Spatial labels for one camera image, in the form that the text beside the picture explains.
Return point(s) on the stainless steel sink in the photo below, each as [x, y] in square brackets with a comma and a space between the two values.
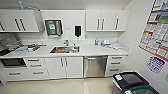
[71, 50]

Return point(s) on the paper towel dispenser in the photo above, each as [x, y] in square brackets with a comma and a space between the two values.
[53, 27]

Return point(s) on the stainless steel dishwasher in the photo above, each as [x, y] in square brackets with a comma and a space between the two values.
[95, 66]

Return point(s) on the white drawer stack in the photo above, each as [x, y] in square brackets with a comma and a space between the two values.
[116, 65]
[36, 66]

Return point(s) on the white drawer under microwave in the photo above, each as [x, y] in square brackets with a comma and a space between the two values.
[15, 74]

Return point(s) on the dish rack with items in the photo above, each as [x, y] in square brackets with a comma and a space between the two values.
[35, 47]

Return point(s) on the white wall cabinet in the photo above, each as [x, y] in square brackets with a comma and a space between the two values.
[106, 20]
[20, 20]

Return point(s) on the white two-door sink cabinet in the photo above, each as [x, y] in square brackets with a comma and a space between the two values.
[63, 66]

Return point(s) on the orange item in sink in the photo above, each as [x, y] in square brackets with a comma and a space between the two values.
[58, 50]

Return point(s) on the white paper pile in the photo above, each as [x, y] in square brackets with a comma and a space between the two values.
[116, 46]

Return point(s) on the black soap dispenser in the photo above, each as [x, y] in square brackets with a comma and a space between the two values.
[77, 31]

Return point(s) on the wall notice poster board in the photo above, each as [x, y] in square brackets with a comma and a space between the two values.
[156, 30]

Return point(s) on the built-in black microwave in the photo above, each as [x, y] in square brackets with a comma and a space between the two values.
[13, 62]

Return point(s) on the small glass jar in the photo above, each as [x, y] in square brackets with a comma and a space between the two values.
[96, 42]

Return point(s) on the blue spray bottle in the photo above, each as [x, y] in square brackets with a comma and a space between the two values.
[21, 5]

